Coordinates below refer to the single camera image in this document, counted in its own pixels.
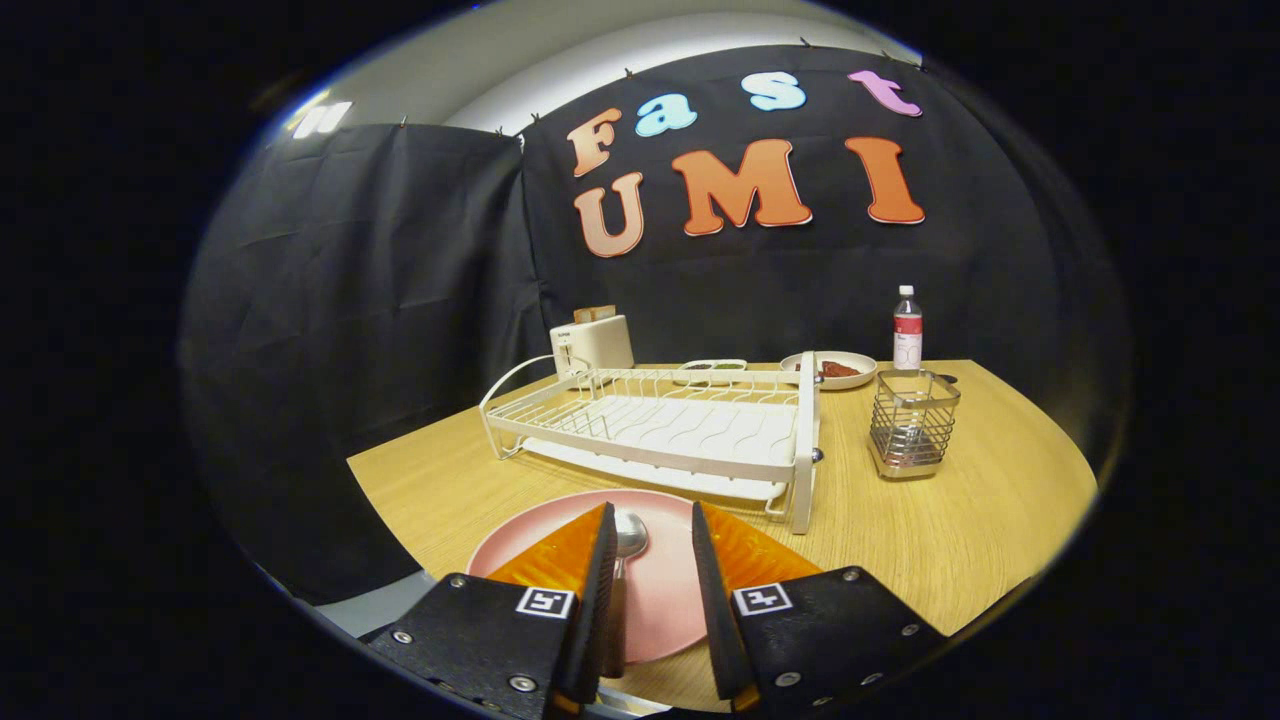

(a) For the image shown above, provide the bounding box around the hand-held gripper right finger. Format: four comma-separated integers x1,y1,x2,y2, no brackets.
691,501,946,713

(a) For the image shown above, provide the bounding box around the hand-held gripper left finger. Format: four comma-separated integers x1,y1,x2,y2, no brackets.
365,501,619,720

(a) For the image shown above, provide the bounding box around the pink plate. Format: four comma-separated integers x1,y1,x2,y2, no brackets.
467,488,716,665

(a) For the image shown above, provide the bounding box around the metal spoon with dark handle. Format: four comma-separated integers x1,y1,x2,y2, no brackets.
600,510,651,679

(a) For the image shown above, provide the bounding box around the white wire dish rack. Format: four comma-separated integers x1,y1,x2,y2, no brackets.
479,350,826,535

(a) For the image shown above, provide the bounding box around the metal wire basket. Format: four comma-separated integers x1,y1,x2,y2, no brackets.
867,369,963,480

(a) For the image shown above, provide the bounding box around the white divided dish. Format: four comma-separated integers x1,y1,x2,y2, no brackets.
673,359,749,387

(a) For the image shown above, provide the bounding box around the cream round plate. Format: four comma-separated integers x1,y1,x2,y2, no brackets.
779,351,879,391

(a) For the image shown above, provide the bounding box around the white toaster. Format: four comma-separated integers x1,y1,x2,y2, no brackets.
549,315,636,376

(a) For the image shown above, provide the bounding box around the clear bottle with red label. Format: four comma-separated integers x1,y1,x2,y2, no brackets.
892,285,924,373

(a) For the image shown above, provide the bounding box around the ceiling light panel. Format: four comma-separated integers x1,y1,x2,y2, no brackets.
290,100,353,139

